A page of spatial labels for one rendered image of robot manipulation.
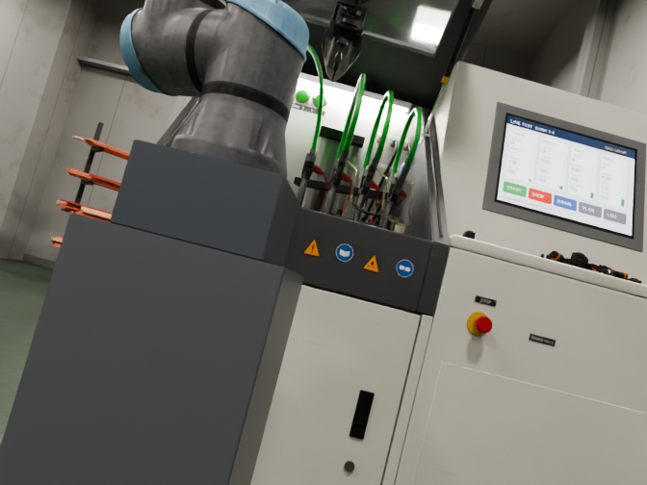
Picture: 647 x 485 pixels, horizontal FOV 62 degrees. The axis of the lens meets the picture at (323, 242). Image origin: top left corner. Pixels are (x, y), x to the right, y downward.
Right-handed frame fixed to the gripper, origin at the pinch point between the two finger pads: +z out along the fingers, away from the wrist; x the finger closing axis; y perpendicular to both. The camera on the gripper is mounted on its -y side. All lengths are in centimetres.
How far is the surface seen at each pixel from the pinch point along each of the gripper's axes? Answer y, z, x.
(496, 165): -28, 1, 50
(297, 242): 0.2, 37.7, 1.6
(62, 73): -792, -196, -445
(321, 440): 0, 77, 17
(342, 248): 0.2, 36.7, 11.3
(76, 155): -836, -74, -402
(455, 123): -30.7, -8.8, 37.0
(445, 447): 0, 73, 43
